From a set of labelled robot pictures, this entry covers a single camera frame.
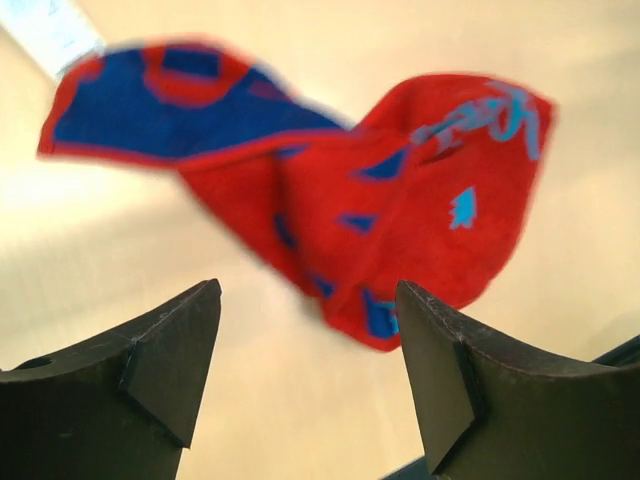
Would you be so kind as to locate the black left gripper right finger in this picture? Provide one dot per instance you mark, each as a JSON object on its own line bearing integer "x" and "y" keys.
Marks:
{"x": 489, "y": 406}

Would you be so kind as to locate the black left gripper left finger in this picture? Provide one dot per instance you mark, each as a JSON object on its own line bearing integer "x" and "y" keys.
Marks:
{"x": 122, "y": 404}

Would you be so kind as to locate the red towel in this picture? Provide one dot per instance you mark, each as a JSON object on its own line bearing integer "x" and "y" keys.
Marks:
{"x": 432, "y": 185}

